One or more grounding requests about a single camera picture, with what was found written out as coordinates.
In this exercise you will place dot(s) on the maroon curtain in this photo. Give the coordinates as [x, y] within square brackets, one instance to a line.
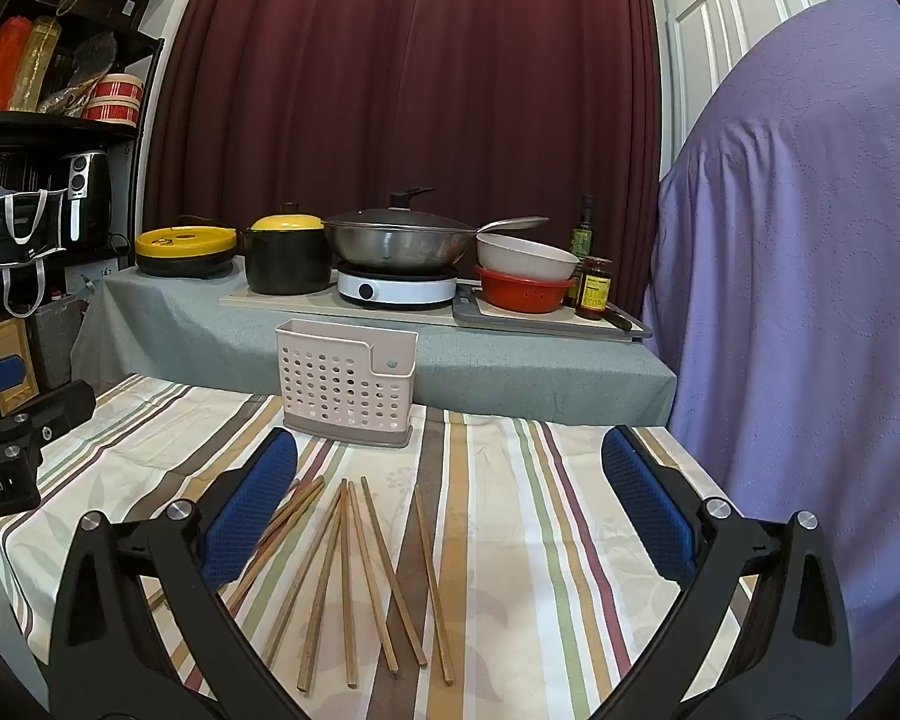
[405, 90]

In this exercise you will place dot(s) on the red colander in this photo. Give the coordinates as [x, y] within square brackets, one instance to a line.
[525, 292]

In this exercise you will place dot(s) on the striped tablecloth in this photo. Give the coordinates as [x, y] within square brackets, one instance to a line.
[495, 540]

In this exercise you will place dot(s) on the grey storage bin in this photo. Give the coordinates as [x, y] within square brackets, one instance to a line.
[52, 337]

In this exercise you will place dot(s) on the pink perforated utensil holder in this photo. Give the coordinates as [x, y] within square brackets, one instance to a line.
[337, 390]

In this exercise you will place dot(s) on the black white tote bag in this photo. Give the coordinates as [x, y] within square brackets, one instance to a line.
[15, 217]

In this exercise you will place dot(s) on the dark oil bottle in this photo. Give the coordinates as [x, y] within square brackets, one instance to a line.
[583, 232]

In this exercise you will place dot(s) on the black silver air fryer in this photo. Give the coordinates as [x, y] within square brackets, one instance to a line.
[86, 191]

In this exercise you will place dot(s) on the yellow packet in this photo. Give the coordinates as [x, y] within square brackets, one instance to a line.
[37, 64]

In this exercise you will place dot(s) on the orange bag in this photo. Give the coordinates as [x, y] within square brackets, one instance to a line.
[0, 64]

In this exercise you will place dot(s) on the pile of wooden chopsticks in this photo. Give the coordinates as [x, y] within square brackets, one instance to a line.
[349, 577]

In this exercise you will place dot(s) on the purple cloth cover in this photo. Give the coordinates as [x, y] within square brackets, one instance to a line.
[795, 277]

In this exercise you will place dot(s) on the clear plastic bag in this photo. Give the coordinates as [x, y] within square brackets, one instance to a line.
[94, 60]

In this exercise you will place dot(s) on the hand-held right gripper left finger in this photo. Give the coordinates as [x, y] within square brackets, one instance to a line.
[251, 510]

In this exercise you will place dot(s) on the white induction cooker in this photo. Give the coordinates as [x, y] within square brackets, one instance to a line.
[394, 289]

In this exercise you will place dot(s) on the silver wok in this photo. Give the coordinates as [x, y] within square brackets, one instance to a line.
[397, 247]

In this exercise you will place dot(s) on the wooden board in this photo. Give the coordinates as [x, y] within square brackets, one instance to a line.
[4, 360]

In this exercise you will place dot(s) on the black shelf unit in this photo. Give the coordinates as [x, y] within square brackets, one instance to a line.
[45, 124]

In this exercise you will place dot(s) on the yellow lidded electric pan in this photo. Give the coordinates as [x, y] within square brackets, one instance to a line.
[184, 240]

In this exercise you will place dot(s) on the sauce jar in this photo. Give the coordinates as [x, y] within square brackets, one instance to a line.
[594, 289]

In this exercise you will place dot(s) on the red striped round box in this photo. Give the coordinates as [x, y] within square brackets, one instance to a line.
[120, 86]
[111, 111]

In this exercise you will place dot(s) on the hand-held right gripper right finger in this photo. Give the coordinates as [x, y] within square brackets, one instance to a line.
[645, 510]

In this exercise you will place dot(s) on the white door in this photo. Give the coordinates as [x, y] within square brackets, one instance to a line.
[750, 0]

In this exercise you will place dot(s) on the black pot with yellow lid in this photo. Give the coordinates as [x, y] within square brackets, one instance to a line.
[285, 255]

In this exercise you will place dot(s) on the white bowl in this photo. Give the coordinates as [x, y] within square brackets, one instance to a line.
[525, 255]

